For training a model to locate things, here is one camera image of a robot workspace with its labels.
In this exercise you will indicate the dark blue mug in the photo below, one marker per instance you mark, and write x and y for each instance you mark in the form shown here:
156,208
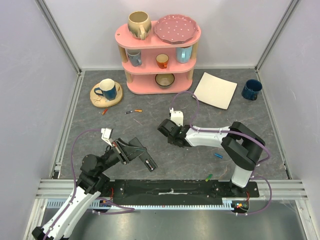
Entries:
251,89

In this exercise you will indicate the blue metallic battery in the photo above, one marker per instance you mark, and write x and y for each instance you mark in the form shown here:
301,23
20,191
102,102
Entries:
218,155

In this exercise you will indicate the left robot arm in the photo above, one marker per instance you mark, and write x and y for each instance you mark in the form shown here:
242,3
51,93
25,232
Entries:
89,186

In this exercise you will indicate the blue mug cream interior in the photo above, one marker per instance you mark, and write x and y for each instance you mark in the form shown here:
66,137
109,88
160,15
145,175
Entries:
107,89

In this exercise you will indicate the dark patterned bowl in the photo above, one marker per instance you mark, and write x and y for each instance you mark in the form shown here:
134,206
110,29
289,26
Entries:
164,80

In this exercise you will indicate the black remote control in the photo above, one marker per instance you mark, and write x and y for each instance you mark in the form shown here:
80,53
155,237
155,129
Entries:
143,155

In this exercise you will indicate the beige ceramic mug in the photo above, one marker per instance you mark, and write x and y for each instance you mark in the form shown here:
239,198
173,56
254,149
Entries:
139,24

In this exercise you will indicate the pink three-tier shelf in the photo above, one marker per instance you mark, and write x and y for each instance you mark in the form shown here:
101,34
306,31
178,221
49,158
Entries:
141,79

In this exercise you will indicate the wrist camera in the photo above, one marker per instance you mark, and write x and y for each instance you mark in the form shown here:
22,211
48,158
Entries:
106,134
176,116

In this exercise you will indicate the light blue mug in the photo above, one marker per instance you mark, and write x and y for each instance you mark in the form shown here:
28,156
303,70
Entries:
183,54

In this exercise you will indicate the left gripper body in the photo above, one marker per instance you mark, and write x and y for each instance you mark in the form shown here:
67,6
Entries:
122,153

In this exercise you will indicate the green battery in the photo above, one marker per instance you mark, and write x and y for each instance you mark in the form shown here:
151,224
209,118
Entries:
208,177

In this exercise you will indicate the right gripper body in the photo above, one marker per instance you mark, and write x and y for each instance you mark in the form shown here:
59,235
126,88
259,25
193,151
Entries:
171,132

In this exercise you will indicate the grey blue mug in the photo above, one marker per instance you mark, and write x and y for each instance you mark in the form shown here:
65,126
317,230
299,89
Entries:
134,56

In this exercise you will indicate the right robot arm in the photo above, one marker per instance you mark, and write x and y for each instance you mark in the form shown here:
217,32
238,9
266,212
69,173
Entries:
242,145

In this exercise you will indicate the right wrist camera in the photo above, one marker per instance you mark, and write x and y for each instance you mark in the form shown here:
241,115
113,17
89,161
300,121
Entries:
176,116

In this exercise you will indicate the square white plate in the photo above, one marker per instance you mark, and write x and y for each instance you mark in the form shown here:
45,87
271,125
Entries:
215,91

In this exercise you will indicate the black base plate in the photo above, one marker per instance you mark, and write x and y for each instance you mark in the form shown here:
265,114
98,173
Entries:
175,192

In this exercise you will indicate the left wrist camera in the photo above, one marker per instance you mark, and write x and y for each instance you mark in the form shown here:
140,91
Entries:
106,134

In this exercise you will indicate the small orange cup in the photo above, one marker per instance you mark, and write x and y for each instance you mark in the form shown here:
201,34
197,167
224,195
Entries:
162,60

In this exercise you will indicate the pink dotted plate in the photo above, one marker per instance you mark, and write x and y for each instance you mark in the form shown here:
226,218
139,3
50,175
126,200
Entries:
176,29

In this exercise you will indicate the beige round saucer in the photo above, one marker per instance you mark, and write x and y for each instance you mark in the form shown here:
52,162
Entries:
101,102

